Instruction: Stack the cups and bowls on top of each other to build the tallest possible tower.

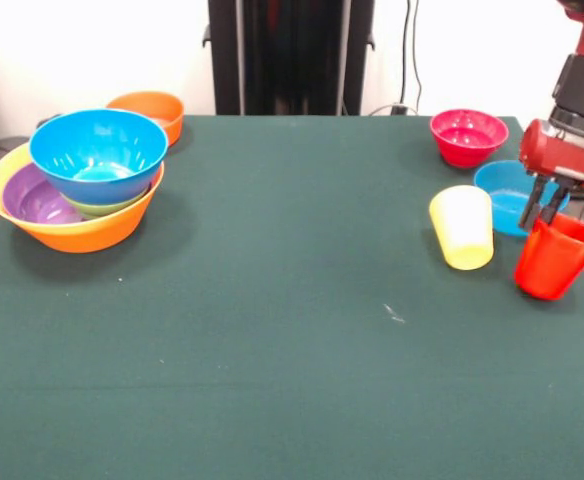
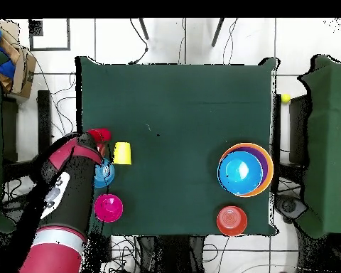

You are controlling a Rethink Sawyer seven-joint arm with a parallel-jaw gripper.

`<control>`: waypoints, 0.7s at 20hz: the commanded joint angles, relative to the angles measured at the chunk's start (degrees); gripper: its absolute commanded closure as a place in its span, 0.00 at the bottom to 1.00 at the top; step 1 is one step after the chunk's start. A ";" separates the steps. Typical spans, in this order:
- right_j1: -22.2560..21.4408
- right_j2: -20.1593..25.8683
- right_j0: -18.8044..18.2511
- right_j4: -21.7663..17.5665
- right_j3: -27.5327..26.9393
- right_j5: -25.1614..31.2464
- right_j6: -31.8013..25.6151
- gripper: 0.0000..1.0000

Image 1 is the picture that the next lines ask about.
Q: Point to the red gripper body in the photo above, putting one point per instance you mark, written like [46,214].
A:
[562,157]

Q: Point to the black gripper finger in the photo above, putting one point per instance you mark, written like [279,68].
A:
[552,205]
[529,205]

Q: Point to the red cup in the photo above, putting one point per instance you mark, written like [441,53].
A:
[552,265]

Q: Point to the yellow cup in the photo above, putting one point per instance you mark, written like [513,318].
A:
[462,225]

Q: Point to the small green bowl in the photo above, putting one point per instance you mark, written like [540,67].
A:
[102,207]

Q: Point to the deep blue bowl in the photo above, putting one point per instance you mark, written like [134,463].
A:
[97,145]

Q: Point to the large yellow bowl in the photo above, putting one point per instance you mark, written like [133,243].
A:
[92,235]

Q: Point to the purple bowl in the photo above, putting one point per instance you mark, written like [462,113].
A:
[27,200]

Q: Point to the shallow blue bowl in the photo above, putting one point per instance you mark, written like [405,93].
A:
[502,200]

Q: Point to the small pink bowl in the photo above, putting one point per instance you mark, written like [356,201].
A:
[467,135]

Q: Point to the dark green tablecloth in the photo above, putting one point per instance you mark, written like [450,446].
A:
[272,350]

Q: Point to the small orange bowl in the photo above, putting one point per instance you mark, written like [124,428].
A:
[167,112]

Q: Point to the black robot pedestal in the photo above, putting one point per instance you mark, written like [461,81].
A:
[292,50]

